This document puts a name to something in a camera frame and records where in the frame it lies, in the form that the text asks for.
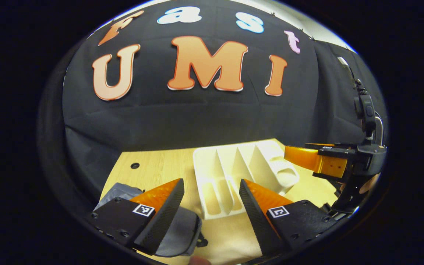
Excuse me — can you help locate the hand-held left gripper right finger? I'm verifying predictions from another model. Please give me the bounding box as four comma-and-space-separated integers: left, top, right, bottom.
239, 179, 339, 258

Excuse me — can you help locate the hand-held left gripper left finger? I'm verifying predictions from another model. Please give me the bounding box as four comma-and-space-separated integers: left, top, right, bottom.
91, 179, 185, 256

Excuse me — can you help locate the grey schoolbag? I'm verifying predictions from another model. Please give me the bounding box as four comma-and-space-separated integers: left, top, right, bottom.
94, 183, 209, 257

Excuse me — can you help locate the white plastic bookshelf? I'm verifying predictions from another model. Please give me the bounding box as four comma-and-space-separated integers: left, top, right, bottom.
193, 139, 300, 220

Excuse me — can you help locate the row of small cloth clips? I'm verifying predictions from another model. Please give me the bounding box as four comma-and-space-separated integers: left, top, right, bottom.
269, 11, 317, 41

